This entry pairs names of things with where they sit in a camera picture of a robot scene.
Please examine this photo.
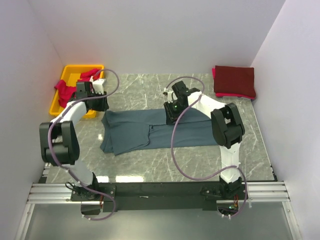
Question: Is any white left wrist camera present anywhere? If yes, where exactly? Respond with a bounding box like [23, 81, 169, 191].
[91, 78, 106, 95]

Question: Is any blue-grey t shirt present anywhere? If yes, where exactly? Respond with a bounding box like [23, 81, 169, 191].
[100, 108, 217, 156]

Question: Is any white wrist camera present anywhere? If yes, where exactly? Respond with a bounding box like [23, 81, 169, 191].
[91, 78, 106, 95]
[163, 87, 177, 103]

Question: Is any crumpled red t shirt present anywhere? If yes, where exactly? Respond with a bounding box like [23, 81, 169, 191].
[54, 68, 99, 108]

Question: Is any folded maroon t shirt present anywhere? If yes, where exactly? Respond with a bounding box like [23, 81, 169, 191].
[214, 65, 257, 99]

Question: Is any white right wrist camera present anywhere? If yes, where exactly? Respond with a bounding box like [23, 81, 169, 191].
[163, 87, 177, 103]

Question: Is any yellow plastic bin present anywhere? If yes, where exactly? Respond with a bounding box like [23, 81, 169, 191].
[49, 64, 104, 117]

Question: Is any aluminium extrusion rail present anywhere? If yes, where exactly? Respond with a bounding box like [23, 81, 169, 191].
[15, 181, 303, 240]

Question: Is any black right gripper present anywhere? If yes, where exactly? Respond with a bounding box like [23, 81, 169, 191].
[164, 100, 188, 125]

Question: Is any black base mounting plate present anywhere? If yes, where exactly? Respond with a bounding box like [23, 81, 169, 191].
[70, 181, 249, 213]

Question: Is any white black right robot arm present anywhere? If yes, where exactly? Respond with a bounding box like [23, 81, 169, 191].
[163, 77, 245, 200]

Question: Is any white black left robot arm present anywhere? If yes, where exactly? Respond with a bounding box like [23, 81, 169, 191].
[39, 78, 109, 201]

